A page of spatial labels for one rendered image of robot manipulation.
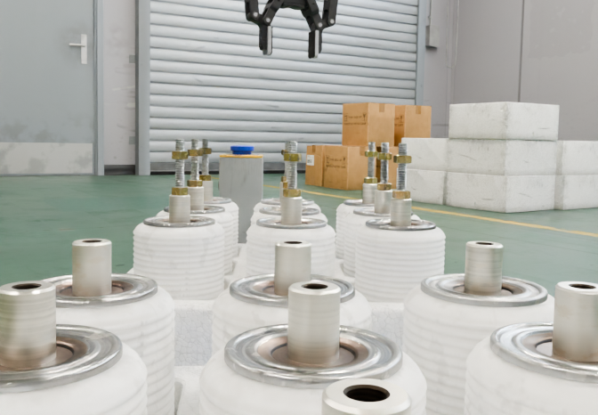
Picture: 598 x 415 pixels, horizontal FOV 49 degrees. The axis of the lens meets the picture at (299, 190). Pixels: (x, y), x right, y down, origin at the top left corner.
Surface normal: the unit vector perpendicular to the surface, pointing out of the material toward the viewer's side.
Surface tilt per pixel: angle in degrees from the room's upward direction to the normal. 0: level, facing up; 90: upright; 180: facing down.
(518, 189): 90
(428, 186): 90
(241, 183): 90
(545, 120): 90
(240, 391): 42
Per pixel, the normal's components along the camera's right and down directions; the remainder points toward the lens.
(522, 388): -0.62, -0.50
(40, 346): 0.72, 0.07
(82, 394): 0.51, -0.69
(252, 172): 0.04, 0.07
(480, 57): -0.86, 0.03
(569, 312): -0.69, 0.04
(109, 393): 0.73, -0.49
